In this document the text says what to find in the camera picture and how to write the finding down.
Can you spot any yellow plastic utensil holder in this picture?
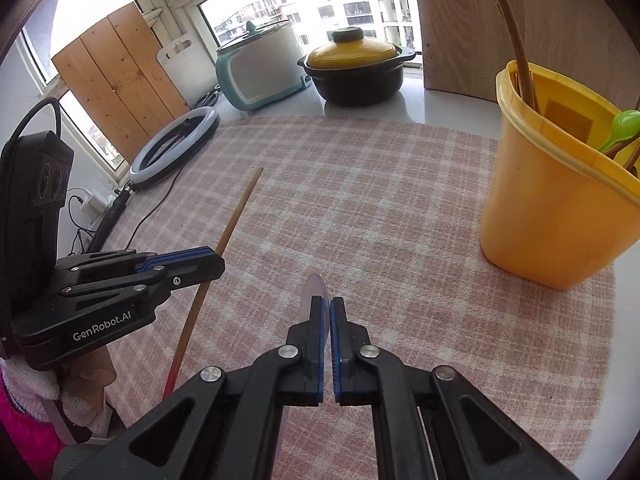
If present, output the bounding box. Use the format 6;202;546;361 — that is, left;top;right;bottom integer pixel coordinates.
479;59;640;291

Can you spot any light wooden board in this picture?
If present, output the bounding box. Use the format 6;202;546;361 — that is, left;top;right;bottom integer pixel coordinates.
410;0;631;106

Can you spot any translucent purple plastic spoon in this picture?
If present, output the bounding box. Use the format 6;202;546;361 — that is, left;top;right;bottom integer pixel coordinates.
272;274;332;461

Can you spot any pink plaid tablecloth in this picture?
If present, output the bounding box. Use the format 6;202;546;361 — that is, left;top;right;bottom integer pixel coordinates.
85;115;618;480

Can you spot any black ring light stand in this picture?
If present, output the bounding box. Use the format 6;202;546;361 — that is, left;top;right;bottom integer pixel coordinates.
87;185;133;253

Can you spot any black casserole pot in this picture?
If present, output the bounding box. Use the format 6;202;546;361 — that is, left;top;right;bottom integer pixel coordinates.
297;45;417;108

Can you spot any yellow pot lid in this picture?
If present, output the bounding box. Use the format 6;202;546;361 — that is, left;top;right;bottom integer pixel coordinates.
306;27;401;68

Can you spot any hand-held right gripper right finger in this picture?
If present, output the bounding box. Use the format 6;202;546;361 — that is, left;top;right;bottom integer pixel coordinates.
330;296;578;480

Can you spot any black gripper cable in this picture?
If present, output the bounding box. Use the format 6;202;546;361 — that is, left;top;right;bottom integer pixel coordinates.
0;97;63;161

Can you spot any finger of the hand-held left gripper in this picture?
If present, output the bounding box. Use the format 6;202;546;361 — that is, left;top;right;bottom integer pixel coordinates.
59;255;226;312
55;247;219;282

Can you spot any white power adapter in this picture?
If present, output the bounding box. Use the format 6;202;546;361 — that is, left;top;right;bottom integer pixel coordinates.
77;187;108;213

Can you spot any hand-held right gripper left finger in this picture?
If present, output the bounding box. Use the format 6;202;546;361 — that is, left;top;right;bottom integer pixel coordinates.
107;296;326;480

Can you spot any person's left forearm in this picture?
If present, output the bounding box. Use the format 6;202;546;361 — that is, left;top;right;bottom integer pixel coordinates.
0;347;118;480

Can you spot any black power cord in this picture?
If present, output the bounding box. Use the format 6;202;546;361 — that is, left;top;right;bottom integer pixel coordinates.
192;82;223;111

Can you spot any green plastic spoon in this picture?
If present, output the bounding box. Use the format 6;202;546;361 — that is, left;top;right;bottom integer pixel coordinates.
597;110;640;153

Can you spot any teal and white rice cooker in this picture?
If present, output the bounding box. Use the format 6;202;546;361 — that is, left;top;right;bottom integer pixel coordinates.
215;19;307;112

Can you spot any wooden plank panel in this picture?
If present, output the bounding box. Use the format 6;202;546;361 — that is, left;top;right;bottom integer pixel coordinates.
51;1;191;158

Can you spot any white plastic cutting board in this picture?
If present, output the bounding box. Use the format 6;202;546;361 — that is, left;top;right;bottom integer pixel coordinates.
157;34;221;108

